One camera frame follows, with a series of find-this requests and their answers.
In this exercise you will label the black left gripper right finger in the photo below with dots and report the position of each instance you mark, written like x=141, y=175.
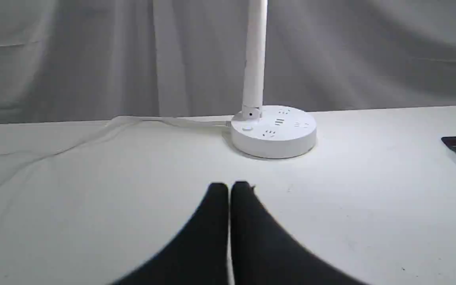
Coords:
x=264, y=253

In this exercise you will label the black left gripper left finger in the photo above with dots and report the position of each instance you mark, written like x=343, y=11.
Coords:
x=197, y=255

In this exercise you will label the white desk lamp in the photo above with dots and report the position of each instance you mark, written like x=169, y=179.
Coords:
x=267, y=131

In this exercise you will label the grey backdrop curtain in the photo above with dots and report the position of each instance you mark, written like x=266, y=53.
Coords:
x=77, y=60

